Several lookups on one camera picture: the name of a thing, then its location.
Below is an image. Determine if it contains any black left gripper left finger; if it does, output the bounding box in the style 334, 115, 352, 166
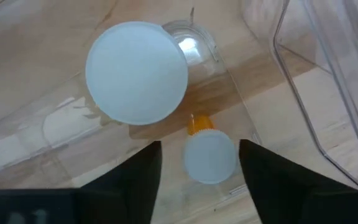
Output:
0, 140, 163, 224

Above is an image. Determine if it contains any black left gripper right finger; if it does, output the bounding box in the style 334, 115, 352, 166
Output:
239, 139, 358, 224

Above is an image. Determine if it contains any small orange pill bottle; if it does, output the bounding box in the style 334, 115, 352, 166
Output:
183, 113, 238, 185

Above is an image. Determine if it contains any large orange pill bottle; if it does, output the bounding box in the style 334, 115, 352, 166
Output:
85, 21, 189, 126

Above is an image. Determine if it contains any clear plastic bin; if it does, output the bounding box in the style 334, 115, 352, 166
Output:
241, 0, 358, 191
0, 0, 262, 200

